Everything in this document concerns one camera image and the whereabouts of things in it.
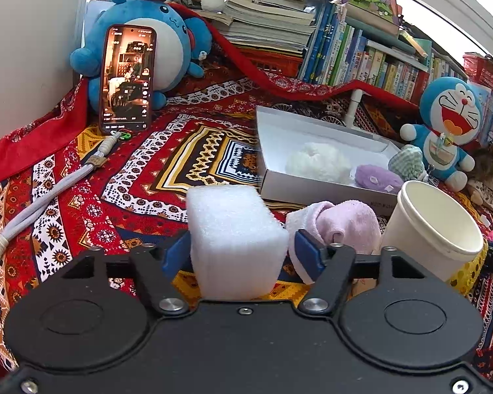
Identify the white plastic pipe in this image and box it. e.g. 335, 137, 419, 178
345, 89, 364, 129

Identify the pink towel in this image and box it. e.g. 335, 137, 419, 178
285, 200, 382, 285

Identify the purple plush toy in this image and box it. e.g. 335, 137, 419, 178
355, 165, 404, 195

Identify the blue cat robot plush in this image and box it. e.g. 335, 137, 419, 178
400, 76, 484, 192

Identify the red plastic basket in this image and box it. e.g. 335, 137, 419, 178
463, 52, 493, 88

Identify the white cardboard box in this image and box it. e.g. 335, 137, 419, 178
255, 105, 406, 216

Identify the stack of flat books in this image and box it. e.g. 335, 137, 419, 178
197, 0, 326, 55

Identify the round blue plush toy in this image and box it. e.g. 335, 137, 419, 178
70, 0, 213, 116

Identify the green checked cloth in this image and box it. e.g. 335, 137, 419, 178
388, 144, 426, 182

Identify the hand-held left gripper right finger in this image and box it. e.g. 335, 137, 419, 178
294, 230, 430, 317

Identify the smartphone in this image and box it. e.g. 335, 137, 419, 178
100, 25, 157, 134

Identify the white paper cup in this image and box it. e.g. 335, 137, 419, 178
380, 181, 485, 282

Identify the row of upright books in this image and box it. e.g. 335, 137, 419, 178
298, 2, 470, 101

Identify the orange plastic crate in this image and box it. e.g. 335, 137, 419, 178
234, 45, 305, 79

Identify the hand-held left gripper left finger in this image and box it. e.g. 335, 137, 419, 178
59, 230, 190, 317

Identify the red patterned blanket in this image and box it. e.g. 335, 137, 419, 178
0, 4, 493, 380

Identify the white fluffy plush ball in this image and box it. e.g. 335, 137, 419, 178
285, 142, 352, 184

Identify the white sponge block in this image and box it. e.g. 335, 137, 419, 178
186, 185, 291, 300

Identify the grey phone lanyard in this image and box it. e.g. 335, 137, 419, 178
0, 131, 132, 272

